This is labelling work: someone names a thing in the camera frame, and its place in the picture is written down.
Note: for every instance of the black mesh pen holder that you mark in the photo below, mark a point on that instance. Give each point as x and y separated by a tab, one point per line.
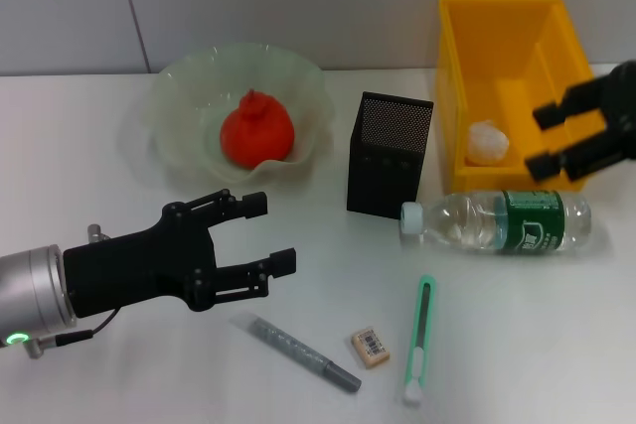
387	166

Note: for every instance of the white paper ball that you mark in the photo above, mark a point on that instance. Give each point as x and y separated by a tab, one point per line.
488	143

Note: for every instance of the clear green-label water bottle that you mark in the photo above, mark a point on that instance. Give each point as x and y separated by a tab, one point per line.
526	223

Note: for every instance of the grey glitter pen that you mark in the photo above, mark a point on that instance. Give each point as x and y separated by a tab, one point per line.
298	352

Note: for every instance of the beige eraser with barcode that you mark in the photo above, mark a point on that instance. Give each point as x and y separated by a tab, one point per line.
370	348

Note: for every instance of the pale green glass fruit bowl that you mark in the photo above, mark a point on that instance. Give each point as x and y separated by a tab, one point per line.
199	96

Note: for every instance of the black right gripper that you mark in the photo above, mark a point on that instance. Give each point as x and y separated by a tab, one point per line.
623	111

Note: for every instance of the yellow plastic bin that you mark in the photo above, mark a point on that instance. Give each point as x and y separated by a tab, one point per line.
497	46

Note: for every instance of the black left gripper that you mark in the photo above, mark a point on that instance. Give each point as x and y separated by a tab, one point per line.
134	265

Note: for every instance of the green utility knife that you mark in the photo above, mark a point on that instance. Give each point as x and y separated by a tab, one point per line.
422	325

